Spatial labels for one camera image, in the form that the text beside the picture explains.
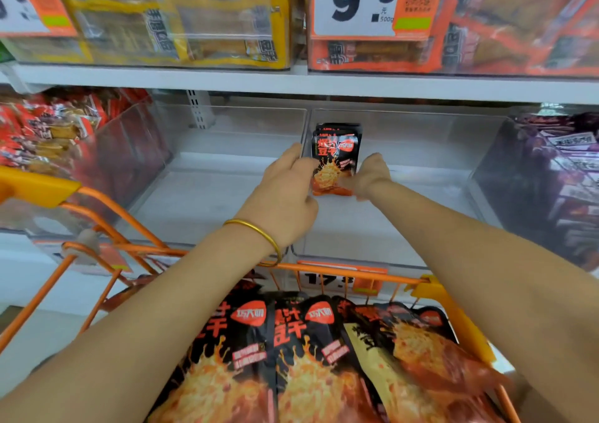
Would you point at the pile of red tan packets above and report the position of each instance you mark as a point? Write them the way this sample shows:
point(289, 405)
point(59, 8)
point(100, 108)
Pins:
point(47, 128)

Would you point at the white orange price tag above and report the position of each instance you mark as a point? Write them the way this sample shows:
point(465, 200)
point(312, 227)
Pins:
point(23, 2)
point(360, 2)

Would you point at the orange shopping cart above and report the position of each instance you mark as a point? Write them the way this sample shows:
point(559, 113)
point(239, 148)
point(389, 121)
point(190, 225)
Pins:
point(37, 186)

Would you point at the stack of yellow trimmed packets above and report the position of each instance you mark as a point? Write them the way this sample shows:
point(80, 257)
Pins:
point(187, 20)

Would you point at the person's left forearm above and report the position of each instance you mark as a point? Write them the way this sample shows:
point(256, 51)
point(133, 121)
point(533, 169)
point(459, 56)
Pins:
point(112, 343)

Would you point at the pile of black orange snacks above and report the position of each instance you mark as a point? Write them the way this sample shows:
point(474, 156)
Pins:
point(281, 362)

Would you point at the stack of orange trimmed packets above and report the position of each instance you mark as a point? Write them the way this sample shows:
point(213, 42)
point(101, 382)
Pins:
point(524, 25)

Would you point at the person's left hand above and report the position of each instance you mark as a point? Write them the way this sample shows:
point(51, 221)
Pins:
point(281, 198)

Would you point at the black flame print snack packet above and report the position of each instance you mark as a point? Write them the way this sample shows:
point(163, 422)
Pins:
point(335, 161)

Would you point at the pile of purple packets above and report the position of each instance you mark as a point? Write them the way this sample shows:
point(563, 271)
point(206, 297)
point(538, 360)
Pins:
point(571, 184)

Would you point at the person's right forearm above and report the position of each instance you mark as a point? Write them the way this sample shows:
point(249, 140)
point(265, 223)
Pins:
point(515, 287)

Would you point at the person's right hand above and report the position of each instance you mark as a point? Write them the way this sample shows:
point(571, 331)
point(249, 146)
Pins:
point(372, 175)

